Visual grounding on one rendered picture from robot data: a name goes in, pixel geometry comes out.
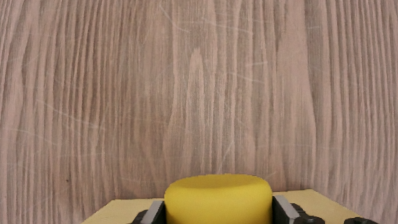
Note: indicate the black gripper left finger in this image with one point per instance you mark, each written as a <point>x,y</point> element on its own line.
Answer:
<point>154,215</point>

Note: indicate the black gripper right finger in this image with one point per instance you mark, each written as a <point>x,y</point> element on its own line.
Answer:
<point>291,213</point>

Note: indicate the wooden door panel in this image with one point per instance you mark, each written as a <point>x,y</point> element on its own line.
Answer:
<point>124,211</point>

